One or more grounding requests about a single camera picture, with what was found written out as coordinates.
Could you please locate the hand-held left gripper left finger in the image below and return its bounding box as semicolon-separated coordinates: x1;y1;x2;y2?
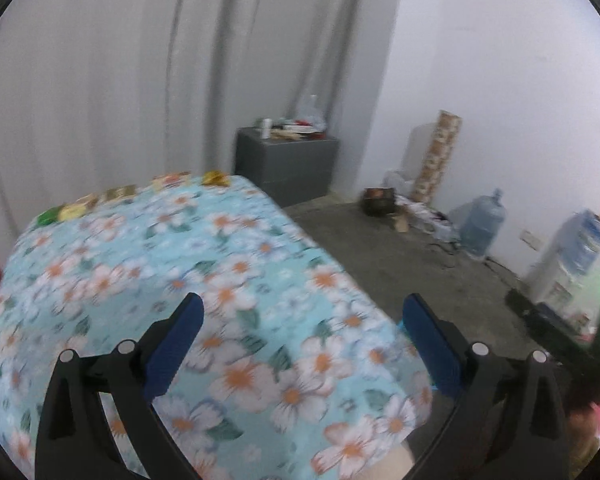
34;292;206;480

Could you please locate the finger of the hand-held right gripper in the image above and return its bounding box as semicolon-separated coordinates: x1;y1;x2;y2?
504;289;600;377

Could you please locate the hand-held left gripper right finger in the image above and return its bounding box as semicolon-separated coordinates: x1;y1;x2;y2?
402;292;571;480

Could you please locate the white water dispenser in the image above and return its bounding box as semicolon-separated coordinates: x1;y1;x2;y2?
526;205;600;317

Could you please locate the floral light blue tablecloth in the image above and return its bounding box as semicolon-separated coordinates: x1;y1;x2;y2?
0;172;434;480

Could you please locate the blue water jug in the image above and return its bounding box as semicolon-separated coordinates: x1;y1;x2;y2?
460;188;507;259

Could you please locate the dark printed box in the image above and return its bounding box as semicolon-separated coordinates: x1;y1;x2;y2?
363;187;397;217

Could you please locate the brown and gold packet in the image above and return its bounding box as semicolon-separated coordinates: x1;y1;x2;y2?
97;186;137;204

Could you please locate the tall patterned cardboard box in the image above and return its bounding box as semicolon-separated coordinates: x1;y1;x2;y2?
411;110;464;206

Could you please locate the grey cabinet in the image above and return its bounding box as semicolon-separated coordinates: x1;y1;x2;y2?
235;127;341;209

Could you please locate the clear plastic bag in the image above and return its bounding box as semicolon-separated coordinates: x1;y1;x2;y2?
295;94;329;134

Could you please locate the grey curtain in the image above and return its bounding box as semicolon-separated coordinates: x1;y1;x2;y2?
0;0;407;241

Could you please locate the black floor cable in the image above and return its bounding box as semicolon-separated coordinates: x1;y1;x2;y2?
425;240;462;257

